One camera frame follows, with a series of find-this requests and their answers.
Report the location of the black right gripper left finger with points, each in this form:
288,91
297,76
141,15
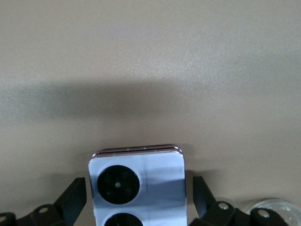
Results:
70,200

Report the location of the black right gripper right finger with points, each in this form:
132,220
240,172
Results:
204,207

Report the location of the large clear glass cup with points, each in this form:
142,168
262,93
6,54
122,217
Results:
289,212

